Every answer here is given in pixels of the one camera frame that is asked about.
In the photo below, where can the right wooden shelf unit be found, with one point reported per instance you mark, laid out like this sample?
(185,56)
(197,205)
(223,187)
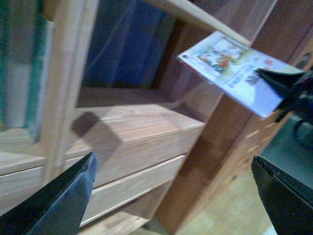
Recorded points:
(230,134)

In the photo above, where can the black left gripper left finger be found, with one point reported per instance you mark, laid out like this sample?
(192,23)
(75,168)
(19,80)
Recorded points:
(57,208)

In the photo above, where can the left unit upper drawer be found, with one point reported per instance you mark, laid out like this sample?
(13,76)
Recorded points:
(18,186)

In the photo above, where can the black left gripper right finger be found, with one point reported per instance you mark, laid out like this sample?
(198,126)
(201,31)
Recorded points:
(287,201)

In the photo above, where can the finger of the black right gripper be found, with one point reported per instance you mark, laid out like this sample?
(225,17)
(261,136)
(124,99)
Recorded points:
(284,84)

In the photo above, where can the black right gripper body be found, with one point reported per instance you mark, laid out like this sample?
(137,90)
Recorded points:
(302,106)

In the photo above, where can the dark blue curtain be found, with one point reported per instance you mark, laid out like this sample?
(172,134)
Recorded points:
(128,43)

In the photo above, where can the unit drawer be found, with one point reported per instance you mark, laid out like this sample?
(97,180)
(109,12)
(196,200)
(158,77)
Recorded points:
(119,157)
(116,194)
(18,186)

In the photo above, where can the wooden shelf unit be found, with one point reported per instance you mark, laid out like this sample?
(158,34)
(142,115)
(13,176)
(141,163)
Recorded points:
(17,151)
(230,134)

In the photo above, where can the dark green thick book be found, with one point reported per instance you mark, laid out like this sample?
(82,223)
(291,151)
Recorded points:
(17,39)

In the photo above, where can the left wooden shelf unit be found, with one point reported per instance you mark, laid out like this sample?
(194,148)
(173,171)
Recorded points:
(17,151)

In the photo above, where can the white illustrated children's book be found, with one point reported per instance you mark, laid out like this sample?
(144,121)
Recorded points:
(232,67)

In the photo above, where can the green hardcover book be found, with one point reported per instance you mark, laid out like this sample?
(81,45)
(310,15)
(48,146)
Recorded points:
(40,65)

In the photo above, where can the right unit upper drawer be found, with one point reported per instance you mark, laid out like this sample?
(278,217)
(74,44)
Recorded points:
(119,157)

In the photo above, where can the right unit lower drawer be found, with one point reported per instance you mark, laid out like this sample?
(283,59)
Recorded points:
(116,194)

